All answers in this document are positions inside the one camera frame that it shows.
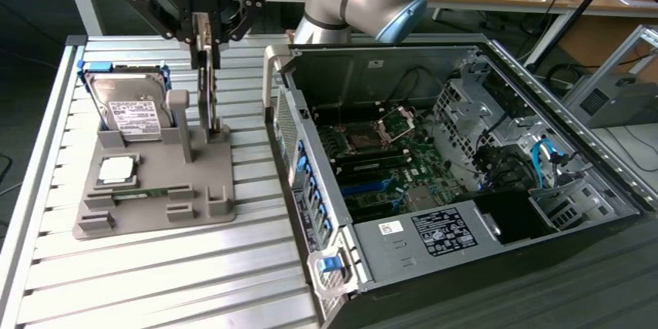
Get green graphics card black fan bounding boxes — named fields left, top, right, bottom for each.
left=192, top=12, right=222, bottom=141

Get hard disk drive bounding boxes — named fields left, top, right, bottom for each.
left=75, top=59, right=172, bottom=132

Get silver hard disk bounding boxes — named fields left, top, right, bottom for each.
left=84, top=70, right=175, bottom=143

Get CPU socket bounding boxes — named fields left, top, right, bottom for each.
left=343, top=123, right=393, bottom=153

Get metal socket cover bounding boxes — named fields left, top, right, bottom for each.
left=378, top=107, right=417, bottom=141

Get silver CPU chip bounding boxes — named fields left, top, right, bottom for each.
left=96, top=156, right=139, bottom=184

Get grey parts rack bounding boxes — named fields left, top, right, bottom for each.
left=71, top=89, right=238, bottom=240

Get green RAM stick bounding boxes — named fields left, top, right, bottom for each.
left=111, top=186, right=172, bottom=200

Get green motherboard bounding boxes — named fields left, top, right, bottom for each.
left=314, top=107, right=463, bottom=222

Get grey chipset heatsink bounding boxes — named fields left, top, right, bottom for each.
left=407, top=185, right=439, bottom=210

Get black stand pole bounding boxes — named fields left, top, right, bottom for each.
left=522, top=0, right=633, bottom=74

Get blue case latch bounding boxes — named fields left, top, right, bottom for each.
left=316, top=257, right=343, bottom=275

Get grey power supply unit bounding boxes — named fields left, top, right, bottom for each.
left=351, top=200, right=503, bottom=284

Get grey computer tower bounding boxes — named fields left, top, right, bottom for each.
left=562, top=72, right=658, bottom=129

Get black open PC case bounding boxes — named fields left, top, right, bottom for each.
left=262, top=42, right=658, bottom=329

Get black wire bundle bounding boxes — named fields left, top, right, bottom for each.
left=470, top=143, right=539, bottom=193

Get blue SATA wire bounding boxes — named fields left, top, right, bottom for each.
left=530, top=136, right=571, bottom=193

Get aluminium profile frame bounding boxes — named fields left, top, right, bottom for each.
left=598, top=23, right=658, bottom=89

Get metal disk bay bracket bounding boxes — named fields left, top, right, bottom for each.
left=527, top=180, right=629, bottom=232

